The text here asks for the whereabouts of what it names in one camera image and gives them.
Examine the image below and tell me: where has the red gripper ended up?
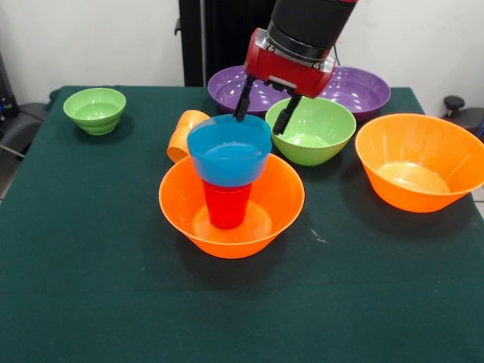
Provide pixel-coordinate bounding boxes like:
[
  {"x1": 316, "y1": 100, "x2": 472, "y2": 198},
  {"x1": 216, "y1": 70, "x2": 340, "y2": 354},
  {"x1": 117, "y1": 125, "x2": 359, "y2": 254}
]
[{"x1": 232, "y1": 27, "x2": 337, "y2": 136}]

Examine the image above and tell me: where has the purple plastic bowl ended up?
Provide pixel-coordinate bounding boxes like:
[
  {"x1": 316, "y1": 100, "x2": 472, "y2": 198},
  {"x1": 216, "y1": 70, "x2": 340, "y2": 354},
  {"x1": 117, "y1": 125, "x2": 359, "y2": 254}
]
[
  {"x1": 207, "y1": 64, "x2": 294, "y2": 119},
  {"x1": 315, "y1": 67, "x2": 392, "y2": 123}
]

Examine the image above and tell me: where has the medium green plastic bowl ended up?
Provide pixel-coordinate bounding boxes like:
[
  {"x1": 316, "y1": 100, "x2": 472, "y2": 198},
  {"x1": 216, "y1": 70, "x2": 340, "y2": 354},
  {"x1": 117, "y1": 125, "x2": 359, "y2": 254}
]
[{"x1": 264, "y1": 96, "x2": 357, "y2": 166}]

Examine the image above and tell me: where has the orange plastic cup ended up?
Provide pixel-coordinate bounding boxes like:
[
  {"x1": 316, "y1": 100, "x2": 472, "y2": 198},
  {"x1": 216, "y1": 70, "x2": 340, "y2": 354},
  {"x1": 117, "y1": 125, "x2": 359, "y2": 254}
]
[{"x1": 166, "y1": 109, "x2": 211, "y2": 163}]

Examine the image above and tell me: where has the large orange plastic bowl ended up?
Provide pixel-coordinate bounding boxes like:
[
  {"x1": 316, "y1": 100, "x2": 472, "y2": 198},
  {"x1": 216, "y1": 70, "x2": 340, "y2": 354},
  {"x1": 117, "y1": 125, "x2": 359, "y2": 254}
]
[
  {"x1": 355, "y1": 113, "x2": 484, "y2": 214},
  {"x1": 158, "y1": 153, "x2": 306, "y2": 260}
]

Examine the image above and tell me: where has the red plastic cup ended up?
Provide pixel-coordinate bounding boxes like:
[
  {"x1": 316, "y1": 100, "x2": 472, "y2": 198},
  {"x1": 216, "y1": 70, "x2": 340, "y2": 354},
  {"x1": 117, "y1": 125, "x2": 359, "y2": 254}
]
[{"x1": 201, "y1": 179, "x2": 253, "y2": 230}]

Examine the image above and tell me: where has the small green plastic bowl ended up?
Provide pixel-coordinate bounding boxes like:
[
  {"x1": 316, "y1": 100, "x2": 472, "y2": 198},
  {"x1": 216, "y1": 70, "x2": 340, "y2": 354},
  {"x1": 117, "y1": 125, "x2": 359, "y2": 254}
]
[{"x1": 63, "y1": 87, "x2": 127, "y2": 136}]

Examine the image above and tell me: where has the black round knob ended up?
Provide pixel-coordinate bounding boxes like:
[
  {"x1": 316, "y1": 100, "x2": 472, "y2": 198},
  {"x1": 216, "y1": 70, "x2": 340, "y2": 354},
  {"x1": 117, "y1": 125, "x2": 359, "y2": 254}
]
[{"x1": 443, "y1": 95, "x2": 466, "y2": 118}]

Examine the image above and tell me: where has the dark green tablecloth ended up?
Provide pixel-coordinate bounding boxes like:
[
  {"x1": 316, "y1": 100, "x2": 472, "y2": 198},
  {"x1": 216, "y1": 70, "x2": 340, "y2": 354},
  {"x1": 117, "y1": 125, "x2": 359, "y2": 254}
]
[{"x1": 0, "y1": 85, "x2": 484, "y2": 363}]

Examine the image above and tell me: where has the dark brown rounded base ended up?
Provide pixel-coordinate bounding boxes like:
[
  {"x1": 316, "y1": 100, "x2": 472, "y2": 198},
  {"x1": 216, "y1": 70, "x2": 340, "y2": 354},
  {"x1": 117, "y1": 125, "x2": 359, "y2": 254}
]
[{"x1": 445, "y1": 107, "x2": 484, "y2": 144}]

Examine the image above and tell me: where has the black device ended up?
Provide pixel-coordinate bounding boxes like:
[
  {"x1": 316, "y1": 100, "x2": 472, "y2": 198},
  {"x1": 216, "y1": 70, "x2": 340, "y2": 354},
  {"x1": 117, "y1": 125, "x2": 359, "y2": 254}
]
[{"x1": 0, "y1": 51, "x2": 19, "y2": 121}]

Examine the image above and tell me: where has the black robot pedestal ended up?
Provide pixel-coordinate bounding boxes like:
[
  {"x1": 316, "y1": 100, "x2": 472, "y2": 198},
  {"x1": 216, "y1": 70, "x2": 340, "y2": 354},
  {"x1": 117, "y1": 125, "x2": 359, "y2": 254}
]
[{"x1": 174, "y1": 0, "x2": 279, "y2": 88}]

